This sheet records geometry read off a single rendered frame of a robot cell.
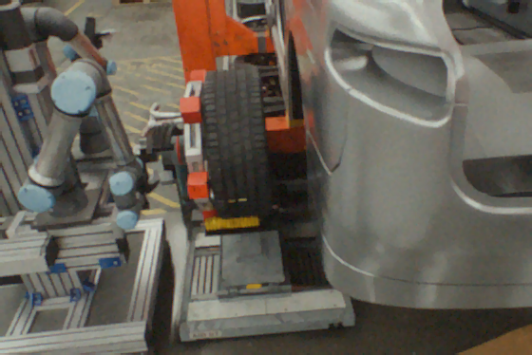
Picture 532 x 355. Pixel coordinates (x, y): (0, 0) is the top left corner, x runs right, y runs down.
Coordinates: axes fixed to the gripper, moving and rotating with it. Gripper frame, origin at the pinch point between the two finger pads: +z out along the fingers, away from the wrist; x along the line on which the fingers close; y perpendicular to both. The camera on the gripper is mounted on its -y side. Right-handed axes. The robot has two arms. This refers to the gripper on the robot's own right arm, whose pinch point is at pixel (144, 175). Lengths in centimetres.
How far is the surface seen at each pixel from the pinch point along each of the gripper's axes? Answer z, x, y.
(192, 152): -9.2, -23.0, 13.9
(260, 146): -13, -50, 16
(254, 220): 3, -44, -31
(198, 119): -3.3, -26.4, 25.0
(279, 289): -5, -53, -68
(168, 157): 10.6, -9.1, 2.0
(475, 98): 9, -140, 18
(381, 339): -27, -98, -83
